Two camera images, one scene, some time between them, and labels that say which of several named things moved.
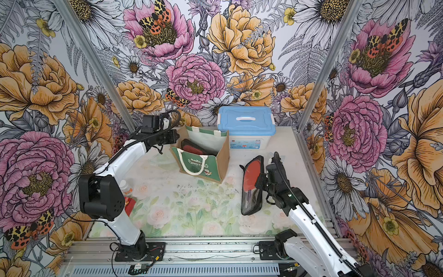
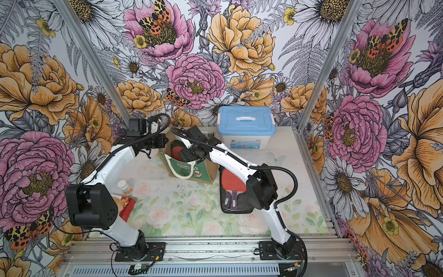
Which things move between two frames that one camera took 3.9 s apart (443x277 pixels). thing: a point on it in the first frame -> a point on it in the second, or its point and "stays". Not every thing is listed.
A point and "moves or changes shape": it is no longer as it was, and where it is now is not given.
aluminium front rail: [179, 251] stays
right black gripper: [261, 179] -> [186, 154]
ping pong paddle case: [190, 146] moves or changes shape
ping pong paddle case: [251, 201] moves or changes shape
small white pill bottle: [126, 190] stays
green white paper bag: [211, 168] moves or changes shape
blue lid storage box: [249, 127] stays
